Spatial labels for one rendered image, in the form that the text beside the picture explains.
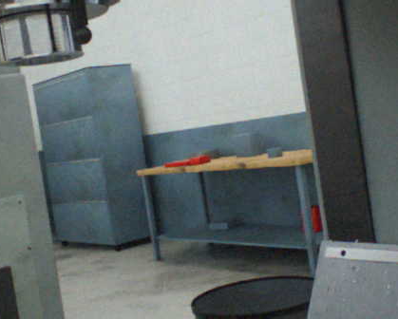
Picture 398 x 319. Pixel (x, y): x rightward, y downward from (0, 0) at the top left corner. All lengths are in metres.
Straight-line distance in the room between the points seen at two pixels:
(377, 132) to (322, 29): 0.12
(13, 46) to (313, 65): 0.41
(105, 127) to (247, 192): 1.82
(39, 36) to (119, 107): 7.41
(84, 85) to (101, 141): 0.63
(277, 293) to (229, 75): 4.32
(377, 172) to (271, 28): 5.65
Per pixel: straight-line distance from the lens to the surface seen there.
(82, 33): 0.38
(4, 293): 0.79
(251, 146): 6.17
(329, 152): 0.75
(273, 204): 6.56
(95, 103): 7.67
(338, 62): 0.73
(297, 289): 2.65
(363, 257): 0.74
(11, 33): 0.41
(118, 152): 7.75
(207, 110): 7.11
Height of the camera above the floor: 1.23
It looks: 3 degrees down
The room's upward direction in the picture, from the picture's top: 9 degrees counter-clockwise
